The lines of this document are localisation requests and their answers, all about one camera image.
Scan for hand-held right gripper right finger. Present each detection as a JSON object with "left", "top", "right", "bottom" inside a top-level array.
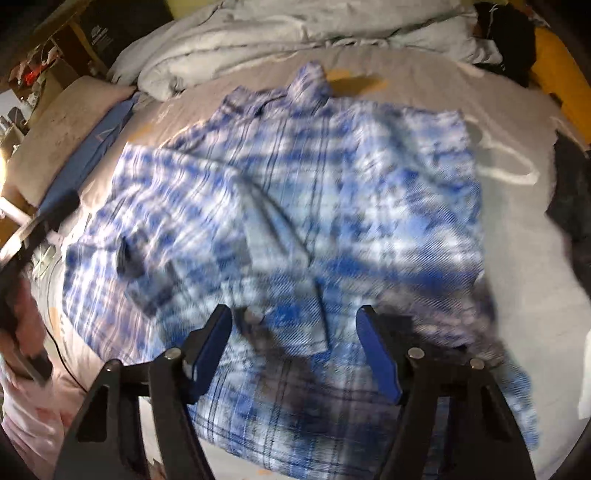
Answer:
[{"left": 355, "top": 305, "right": 536, "bottom": 480}]

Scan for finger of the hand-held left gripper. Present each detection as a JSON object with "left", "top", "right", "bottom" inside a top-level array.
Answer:
[{"left": 0, "top": 193, "right": 80, "bottom": 278}]

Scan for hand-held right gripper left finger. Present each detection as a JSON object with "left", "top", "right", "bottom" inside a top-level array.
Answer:
[{"left": 53, "top": 304, "right": 233, "bottom": 480}]

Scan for blue plaid shirt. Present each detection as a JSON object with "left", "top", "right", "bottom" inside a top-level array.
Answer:
[{"left": 62, "top": 62, "right": 541, "bottom": 476}]

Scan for blue cloth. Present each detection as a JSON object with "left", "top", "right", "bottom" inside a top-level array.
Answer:
[{"left": 37, "top": 95, "right": 137, "bottom": 215}]

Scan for beige pillow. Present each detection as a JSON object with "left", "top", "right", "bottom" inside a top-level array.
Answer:
[{"left": 0, "top": 76, "right": 137, "bottom": 208}]

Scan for person's pink clothing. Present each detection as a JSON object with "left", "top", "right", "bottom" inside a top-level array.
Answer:
[{"left": 0, "top": 277, "right": 88, "bottom": 480}]

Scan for wooden shelf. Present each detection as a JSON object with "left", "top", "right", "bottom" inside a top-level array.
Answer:
[{"left": 9, "top": 0, "right": 112, "bottom": 100}]

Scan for black box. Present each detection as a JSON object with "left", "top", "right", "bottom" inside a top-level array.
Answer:
[{"left": 78, "top": 0, "right": 174, "bottom": 77}]

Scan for black puffer jacket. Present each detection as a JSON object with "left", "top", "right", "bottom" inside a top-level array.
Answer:
[{"left": 545, "top": 134, "right": 591, "bottom": 259}]

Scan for grey duvet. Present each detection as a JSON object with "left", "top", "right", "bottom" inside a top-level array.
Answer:
[{"left": 108, "top": 0, "right": 502, "bottom": 100}]

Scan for yellow cloth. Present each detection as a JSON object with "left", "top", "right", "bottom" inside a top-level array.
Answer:
[{"left": 529, "top": 25, "right": 591, "bottom": 148}]

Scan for black garment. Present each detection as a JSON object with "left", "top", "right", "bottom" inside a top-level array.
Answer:
[{"left": 473, "top": 2, "right": 539, "bottom": 86}]

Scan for black cable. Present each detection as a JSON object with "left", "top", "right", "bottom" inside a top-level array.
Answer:
[{"left": 44, "top": 323, "right": 86, "bottom": 391}]

